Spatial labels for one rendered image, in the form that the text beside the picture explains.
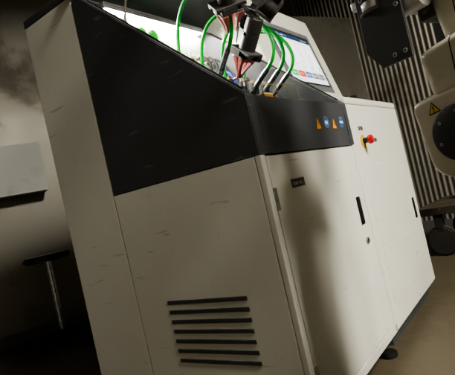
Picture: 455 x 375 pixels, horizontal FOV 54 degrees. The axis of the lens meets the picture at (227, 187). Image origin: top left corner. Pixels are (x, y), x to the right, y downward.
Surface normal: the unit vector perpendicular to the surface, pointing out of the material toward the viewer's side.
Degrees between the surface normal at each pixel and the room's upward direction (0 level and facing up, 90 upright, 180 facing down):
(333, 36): 90
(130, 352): 90
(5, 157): 90
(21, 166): 90
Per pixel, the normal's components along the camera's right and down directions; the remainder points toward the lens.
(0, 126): 0.51, -0.14
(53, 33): -0.58, 0.11
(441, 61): -0.83, 0.18
